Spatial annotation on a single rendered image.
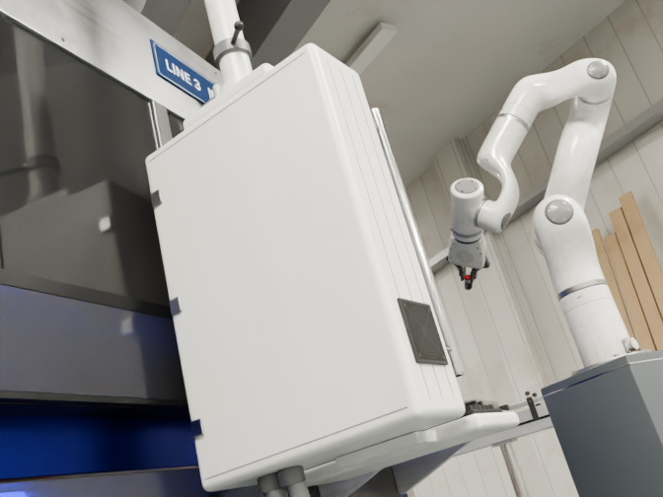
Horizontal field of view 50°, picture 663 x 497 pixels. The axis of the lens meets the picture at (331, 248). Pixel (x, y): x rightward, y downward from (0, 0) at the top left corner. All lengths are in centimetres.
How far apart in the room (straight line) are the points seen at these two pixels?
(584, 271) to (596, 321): 12
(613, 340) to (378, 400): 73
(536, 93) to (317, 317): 98
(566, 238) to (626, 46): 379
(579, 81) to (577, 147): 17
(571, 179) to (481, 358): 440
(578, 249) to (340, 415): 80
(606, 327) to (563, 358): 390
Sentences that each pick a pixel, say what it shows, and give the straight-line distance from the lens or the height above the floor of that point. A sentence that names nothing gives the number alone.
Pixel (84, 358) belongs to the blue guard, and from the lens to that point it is 136.
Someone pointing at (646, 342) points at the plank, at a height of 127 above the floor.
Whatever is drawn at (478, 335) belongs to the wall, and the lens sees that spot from 620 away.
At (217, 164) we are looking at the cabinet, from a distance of 149.
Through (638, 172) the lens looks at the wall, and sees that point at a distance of 527.
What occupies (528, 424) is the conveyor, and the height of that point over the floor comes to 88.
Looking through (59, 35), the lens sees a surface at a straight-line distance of 177.
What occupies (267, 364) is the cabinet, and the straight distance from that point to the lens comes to 132.
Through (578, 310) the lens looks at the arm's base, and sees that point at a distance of 176.
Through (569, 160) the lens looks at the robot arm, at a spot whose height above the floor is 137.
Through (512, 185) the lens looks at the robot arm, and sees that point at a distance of 185.
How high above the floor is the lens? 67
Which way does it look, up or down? 21 degrees up
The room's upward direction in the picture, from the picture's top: 15 degrees counter-clockwise
